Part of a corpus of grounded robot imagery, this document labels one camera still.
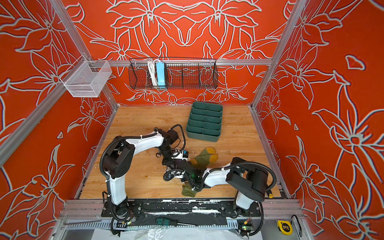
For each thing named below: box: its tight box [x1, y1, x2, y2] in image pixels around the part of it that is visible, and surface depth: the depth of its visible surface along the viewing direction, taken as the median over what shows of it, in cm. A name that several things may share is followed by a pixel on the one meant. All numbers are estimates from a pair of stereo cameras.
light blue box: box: [156, 62, 166, 89], surface depth 92 cm
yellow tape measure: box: [276, 220, 293, 236], surface depth 68 cm
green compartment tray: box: [186, 101, 223, 142], surface depth 103 cm
